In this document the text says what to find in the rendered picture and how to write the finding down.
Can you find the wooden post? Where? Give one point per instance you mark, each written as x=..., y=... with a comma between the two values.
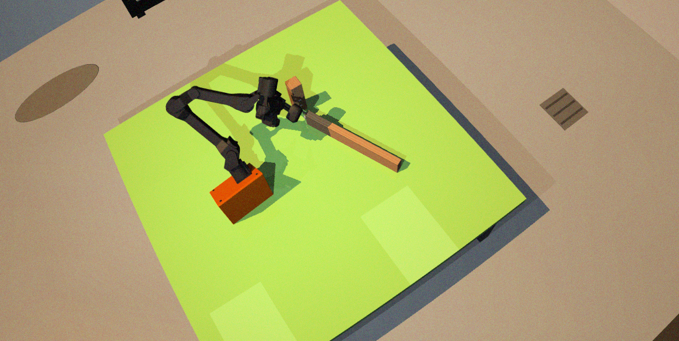
x=295, y=92

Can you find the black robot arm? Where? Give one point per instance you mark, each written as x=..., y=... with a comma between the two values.
x=178, y=107

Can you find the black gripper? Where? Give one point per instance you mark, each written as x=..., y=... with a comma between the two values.
x=294, y=111

